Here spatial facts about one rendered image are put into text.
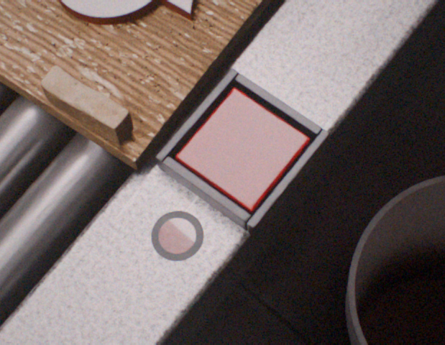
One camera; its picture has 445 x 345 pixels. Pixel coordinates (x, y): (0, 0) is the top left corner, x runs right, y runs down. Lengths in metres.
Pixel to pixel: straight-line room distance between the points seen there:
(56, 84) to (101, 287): 0.12
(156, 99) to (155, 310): 0.13
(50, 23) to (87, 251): 0.15
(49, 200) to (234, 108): 0.13
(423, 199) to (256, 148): 0.66
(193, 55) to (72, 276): 0.16
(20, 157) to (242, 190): 0.15
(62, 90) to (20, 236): 0.09
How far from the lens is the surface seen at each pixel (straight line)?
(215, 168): 0.58
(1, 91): 0.66
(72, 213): 0.61
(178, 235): 0.59
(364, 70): 0.63
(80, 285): 0.59
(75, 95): 0.58
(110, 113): 0.57
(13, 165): 0.63
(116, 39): 0.63
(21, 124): 0.63
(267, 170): 0.58
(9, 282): 0.60
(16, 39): 0.64
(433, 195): 1.23
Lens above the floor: 1.47
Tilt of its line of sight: 67 degrees down
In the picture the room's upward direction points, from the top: 9 degrees counter-clockwise
